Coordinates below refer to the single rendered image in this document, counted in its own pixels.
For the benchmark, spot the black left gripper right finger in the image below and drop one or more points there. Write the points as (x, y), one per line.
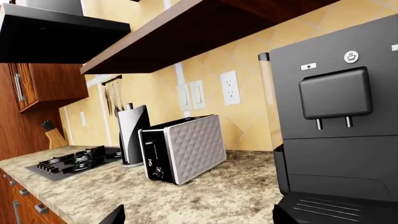
(277, 215)

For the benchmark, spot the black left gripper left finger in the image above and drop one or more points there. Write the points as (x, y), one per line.
(116, 217)

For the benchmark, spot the black gas cooktop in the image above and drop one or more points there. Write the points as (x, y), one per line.
(77, 161)

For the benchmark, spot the paper towel roll holder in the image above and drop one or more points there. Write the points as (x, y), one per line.
(132, 130)

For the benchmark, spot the wooden base cabinet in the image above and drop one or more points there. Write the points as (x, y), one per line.
(28, 210)

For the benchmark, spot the black coffee machine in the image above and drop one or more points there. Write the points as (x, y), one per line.
(335, 144)

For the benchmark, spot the silver stove knob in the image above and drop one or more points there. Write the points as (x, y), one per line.
(6, 176)
(24, 192)
(13, 182)

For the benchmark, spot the wooden knife block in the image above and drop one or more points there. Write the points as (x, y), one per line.
(56, 138)

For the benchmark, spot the silver black toaster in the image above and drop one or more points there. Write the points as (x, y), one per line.
(192, 147)

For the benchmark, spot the hanging metal whisk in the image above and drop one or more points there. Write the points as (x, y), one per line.
(115, 100)

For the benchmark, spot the hanging dark utensil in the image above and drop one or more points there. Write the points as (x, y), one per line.
(108, 100)

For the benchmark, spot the hanging metal spatula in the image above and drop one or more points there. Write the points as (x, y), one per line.
(120, 96)

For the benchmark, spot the white double power outlet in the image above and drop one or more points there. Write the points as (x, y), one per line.
(230, 88)

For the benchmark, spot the wooden upper cabinet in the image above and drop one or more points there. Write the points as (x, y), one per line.
(59, 81)

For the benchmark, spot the black range hood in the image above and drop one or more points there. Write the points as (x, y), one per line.
(56, 37)

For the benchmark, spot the small white wall outlet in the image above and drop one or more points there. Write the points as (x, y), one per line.
(83, 118)

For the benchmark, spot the black utensil rail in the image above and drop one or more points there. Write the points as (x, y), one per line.
(112, 79)

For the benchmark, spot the white light switch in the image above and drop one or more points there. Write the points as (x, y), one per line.
(197, 94)

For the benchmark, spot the dark wooden wall shelf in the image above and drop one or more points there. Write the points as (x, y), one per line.
(186, 35)

